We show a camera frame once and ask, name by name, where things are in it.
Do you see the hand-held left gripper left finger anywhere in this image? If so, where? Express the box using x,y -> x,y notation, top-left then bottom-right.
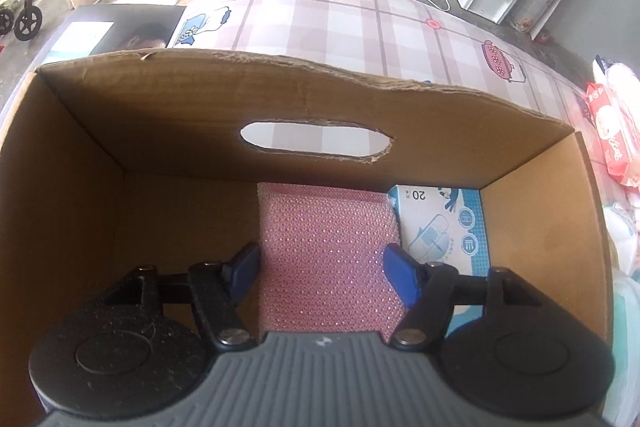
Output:
105,242 -> 262,353

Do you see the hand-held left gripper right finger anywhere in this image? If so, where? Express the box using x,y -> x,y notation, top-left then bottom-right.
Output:
382,243 -> 543,350

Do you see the pink mesh sponge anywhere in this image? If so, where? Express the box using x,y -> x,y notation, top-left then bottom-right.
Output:
256,182 -> 408,343

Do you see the brown cardboard box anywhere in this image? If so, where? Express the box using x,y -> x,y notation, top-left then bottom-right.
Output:
0,48 -> 618,427

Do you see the blue white bandage box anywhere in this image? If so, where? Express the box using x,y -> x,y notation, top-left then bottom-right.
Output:
386,185 -> 491,338

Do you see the white crinkled packet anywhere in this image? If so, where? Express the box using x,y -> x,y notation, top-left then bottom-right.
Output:
602,202 -> 640,273

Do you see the checked floral tablecloth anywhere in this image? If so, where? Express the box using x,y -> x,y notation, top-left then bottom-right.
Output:
167,0 -> 601,180

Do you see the red wipes packet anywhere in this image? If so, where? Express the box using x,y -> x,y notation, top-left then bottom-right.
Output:
585,82 -> 640,190

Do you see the white tissue packet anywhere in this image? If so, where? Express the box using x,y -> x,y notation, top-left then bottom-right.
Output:
592,56 -> 640,88

